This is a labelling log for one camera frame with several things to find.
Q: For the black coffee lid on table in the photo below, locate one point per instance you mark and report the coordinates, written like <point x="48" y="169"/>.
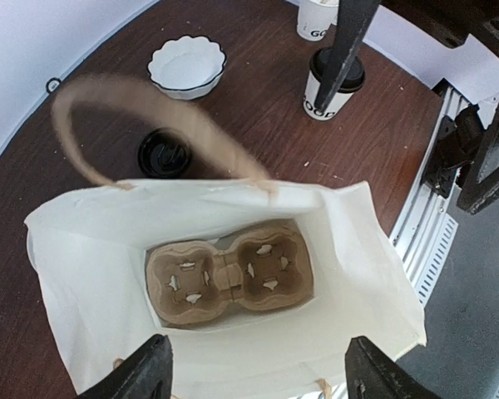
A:
<point x="161" y="156"/>

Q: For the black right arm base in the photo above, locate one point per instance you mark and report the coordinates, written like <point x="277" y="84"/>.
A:
<point x="456" y="146"/>

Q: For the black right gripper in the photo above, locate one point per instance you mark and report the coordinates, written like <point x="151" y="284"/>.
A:
<point x="449" y="22"/>

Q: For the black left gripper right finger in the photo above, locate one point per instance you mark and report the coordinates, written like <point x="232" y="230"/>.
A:
<point x="370" y="373"/>

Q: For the brown paper bag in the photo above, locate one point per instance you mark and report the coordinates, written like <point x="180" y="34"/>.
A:
<point x="89" y="248"/>

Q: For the black coffee lid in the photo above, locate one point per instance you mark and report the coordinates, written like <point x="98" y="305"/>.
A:
<point x="161" y="156"/>
<point x="354" y="79"/>

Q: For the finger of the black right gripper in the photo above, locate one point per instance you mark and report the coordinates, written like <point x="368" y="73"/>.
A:
<point x="481" y="187"/>

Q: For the paper cup holding straws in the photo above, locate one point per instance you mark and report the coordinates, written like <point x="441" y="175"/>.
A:
<point x="315" y="18"/>

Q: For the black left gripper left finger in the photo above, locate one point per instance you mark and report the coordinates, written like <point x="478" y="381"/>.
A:
<point x="146" y="373"/>

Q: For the brown cardboard cup carrier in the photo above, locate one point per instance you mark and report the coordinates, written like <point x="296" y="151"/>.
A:
<point x="261" y="268"/>

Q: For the white scalloped bowl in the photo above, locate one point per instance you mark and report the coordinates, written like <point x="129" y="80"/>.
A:
<point x="187" y="68"/>

